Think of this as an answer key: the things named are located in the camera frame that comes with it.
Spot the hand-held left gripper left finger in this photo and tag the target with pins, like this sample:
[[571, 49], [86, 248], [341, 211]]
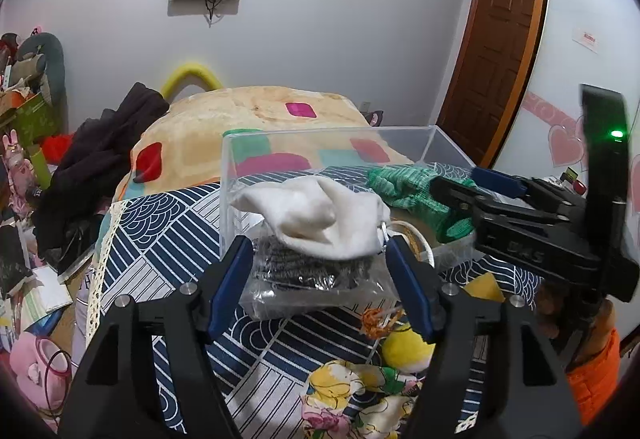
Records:
[[227, 289]]

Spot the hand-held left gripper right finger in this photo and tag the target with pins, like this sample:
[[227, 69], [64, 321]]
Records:
[[407, 284]]

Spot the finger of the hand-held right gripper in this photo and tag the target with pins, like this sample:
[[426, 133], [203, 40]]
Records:
[[495, 181], [452, 193]]

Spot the green knitted cloth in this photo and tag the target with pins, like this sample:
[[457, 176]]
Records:
[[405, 191]]

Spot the bagged grey steel wool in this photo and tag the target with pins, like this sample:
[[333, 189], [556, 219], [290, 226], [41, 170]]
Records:
[[310, 281]]

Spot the white cloth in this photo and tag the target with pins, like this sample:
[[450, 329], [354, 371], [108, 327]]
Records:
[[320, 214]]

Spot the clear plastic box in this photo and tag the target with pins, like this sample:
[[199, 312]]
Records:
[[300, 154]]

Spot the person's right forearm orange sleeve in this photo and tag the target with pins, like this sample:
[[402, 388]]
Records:
[[595, 369]]

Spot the orange tassel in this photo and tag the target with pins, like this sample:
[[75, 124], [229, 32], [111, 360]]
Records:
[[375, 323]]

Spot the yellow plush toy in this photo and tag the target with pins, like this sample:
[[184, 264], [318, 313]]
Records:
[[405, 346]]

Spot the yellow sponge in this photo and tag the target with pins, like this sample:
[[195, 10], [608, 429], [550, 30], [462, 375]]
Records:
[[482, 290]]

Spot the navy patterned tablecloth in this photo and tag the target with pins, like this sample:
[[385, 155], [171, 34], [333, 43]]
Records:
[[165, 239]]

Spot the floral cloth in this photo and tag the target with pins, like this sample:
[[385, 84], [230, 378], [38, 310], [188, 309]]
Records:
[[350, 399]]

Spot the brown wooden door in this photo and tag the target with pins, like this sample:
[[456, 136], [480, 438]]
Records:
[[500, 49]]

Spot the colourful patch blanket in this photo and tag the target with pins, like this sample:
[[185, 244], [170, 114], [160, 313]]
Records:
[[230, 119]]

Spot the white heart-sticker wardrobe door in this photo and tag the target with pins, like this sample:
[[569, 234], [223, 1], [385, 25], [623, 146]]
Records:
[[580, 19]]

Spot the dark clothes pile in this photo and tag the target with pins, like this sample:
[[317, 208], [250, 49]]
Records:
[[95, 159]]

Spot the pink plush toy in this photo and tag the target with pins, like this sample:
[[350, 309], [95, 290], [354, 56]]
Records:
[[32, 364]]

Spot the yellow foam tube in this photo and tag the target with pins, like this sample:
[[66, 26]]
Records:
[[187, 71]]

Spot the red cloth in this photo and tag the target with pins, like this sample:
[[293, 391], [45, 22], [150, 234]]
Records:
[[57, 146]]

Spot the pink bunny toy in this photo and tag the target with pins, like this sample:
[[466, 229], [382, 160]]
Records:
[[15, 164]]

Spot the green cardboard box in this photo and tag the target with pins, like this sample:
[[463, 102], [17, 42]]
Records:
[[27, 111]]

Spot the grey-green chair back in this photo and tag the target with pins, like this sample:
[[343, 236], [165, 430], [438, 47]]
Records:
[[52, 64]]

